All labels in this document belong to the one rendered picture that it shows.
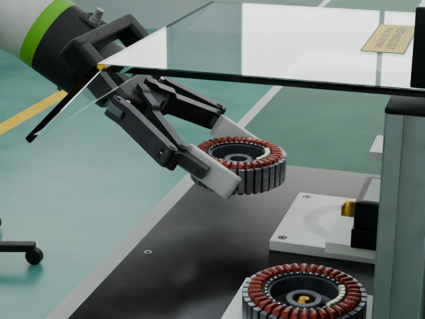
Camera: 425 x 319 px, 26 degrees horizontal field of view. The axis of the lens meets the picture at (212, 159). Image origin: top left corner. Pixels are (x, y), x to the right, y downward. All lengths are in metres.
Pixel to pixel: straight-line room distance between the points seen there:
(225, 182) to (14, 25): 0.30
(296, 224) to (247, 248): 0.07
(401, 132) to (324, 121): 0.99
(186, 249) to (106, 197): 2.21
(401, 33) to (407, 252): 0.19
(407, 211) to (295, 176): 0.66
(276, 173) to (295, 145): 0.38
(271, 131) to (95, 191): 1.86
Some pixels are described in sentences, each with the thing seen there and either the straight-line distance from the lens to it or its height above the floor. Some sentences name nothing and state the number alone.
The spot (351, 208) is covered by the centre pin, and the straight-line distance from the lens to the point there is 1.05.
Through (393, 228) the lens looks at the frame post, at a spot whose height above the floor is 0.98.
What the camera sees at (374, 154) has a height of 0.88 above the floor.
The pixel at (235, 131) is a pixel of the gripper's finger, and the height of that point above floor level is 0.86.
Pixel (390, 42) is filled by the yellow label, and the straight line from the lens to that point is 0.67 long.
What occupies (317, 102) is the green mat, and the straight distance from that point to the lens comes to 1.65.
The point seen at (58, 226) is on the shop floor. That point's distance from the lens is 3.02.
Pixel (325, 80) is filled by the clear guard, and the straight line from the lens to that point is 0.56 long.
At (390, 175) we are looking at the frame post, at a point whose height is 1.01.
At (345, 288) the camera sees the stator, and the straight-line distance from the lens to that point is 0.85.
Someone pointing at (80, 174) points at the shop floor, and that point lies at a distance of 3.46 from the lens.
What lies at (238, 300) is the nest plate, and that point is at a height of 0.78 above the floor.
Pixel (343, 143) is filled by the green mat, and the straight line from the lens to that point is 1.43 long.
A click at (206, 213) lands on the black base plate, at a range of 1.11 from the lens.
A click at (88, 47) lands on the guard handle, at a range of 0.68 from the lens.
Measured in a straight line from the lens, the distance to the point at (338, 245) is 0.78.
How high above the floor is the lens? 1.21
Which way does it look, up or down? 20 degrees down
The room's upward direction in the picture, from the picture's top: straight up
